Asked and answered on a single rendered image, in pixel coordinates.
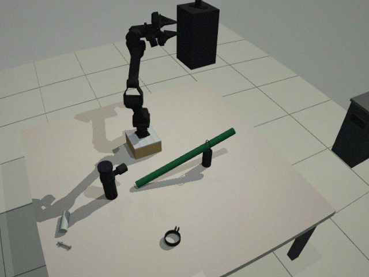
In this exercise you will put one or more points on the dark green long tube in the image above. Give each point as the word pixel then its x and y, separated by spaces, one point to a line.
pixel 177 162

